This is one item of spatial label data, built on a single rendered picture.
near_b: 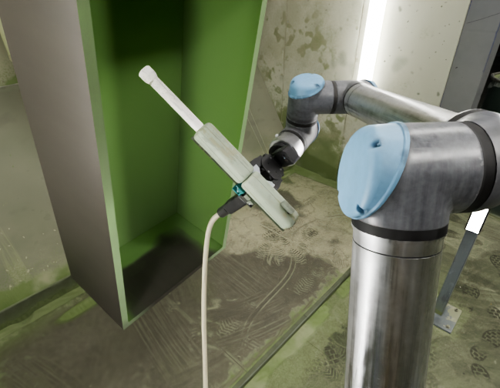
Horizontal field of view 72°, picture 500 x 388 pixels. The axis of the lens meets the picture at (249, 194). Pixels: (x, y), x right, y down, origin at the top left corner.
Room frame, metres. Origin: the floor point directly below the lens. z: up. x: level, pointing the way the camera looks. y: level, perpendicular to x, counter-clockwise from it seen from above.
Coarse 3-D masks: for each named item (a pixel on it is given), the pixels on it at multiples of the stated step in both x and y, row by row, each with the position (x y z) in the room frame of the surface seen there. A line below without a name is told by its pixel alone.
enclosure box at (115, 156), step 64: (0, 0) 0.90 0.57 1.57; (64, 0) 0.73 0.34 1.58; (128, 0) 1.21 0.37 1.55; (192, 0) 1.37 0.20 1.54; (256, 0) 1.21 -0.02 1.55; (64, 64) 0.77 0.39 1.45; (128, 64) 1.23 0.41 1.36; (192, 64) 1.39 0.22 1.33; (256, 64) 1.21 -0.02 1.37; (64, 128) 0.83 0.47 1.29; (128, 128) 1.24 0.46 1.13; (192, 128) 1.42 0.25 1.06; (64, 192) 0.91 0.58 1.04; (128, 192) 1.26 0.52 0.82; (192, 192) 1.45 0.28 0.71; (128, 256) 1.20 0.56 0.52; (192, 256) 1.24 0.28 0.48; (128, 320) 0.89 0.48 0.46
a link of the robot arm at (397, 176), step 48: (384, 144) 0.35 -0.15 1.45; (432, 144) 0.35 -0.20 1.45; (480, 144) 0.36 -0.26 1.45; (384, 192) 0.32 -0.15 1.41; (432, 192) 0.33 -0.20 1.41; (480, 192) 0.33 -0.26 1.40; (384, 240) 0.32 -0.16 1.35; (432, 240) 0.31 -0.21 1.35; (384, 288) 0.30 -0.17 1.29; (432, 288) 0.30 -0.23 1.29; (384, 336) 0.28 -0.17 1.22; (384, 384) 0.25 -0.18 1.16
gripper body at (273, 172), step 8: (280, 144) 0.87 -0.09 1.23; (272, 152) 0.88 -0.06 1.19; (264, 160) 0.79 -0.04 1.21; (272, 160) 0.81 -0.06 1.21; (264, 168) 0.78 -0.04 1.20; (272, 168) 0.79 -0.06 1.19; (280, 168) 0.80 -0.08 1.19; (264, 176) 0.78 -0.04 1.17; (272, 176) 0.77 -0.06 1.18; (280, 176) 0.78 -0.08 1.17
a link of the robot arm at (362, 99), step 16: (352, 80) 0.96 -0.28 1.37; (368, 80) 0.96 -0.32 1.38; (336, 96) 0.91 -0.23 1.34; (352, 96) 0.86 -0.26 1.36; (368, 96) 0.78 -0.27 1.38; (384, 96) 0.73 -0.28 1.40; (400, 96) 0.70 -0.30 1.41; (336, 112) 0.93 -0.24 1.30; (352, 112) 0.84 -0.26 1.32; (368, 112) 0.74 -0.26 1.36; (384, 112) 0.67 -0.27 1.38; (400, 112) 0.62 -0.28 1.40; (416, 112) 0.58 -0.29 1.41; (432, 112) 0.55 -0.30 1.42; (448, 112) 0.53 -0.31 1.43; (464, 112) 0.47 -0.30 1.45; (480, 112) 0.46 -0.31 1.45; (496, 128) 0.38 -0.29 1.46; (496, 144) 0.36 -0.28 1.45; (496, 160) 0.47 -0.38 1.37; (496, 176) 0.34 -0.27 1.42; (496, 192) 0.33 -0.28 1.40; (480, 208) 0.34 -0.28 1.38
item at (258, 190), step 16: (144, 80) 0.77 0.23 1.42; (160, 80) 0.78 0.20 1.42; (192, 112) 0.76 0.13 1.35; (208, 128) 0.73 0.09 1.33; (208, 144) 0.71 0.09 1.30; (224, 144) 0.72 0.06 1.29; (224, 160) 0.70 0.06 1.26; (240, 160) 0.71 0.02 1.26; (240, 176) 0.68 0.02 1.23; (256, 176) 0.69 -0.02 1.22; (256, 192) 0.67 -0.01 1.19; (272, 192) 0.68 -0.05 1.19; (224, 208) 0.75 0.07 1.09; (240, 208) 0.73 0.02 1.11; (272, 208) 0.66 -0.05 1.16; (288, 208) 0.66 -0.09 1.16; (288, 224) 0.64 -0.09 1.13
